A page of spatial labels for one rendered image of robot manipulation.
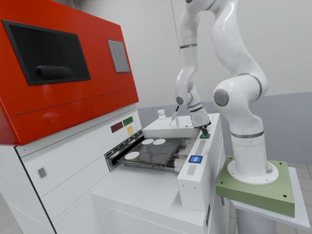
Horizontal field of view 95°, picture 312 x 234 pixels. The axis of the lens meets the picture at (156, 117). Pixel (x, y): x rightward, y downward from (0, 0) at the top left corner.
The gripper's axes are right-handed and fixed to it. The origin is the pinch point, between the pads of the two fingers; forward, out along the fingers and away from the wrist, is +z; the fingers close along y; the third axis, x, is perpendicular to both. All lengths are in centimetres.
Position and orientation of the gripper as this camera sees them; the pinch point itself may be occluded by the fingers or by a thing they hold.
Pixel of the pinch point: (204, 132)
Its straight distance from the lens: 93.1
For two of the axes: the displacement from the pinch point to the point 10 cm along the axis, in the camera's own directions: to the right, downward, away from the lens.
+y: 8.0, -2.8, -5.3
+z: 3.9, 9.1, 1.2
